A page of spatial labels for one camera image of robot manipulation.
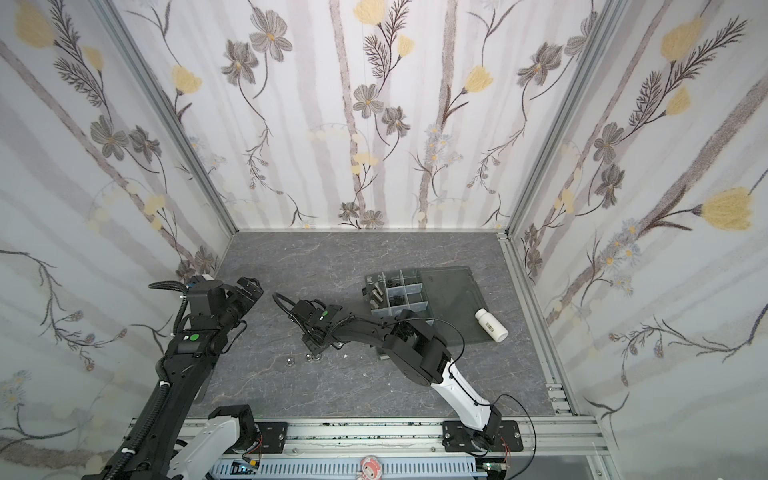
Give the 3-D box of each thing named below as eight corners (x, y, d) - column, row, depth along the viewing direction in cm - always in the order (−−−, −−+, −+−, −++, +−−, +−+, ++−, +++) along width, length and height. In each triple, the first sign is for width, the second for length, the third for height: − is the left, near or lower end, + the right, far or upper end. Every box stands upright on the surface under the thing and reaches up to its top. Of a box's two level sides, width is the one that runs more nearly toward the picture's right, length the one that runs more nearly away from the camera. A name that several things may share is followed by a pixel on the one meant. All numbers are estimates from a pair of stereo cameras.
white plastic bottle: (493, 348, 92) (498, 340, 88) (469, 319, 98) (473, 311, 94) (504, 341, 93) (510, 333, 89) (480, 313, 100) (484, 305, 95)
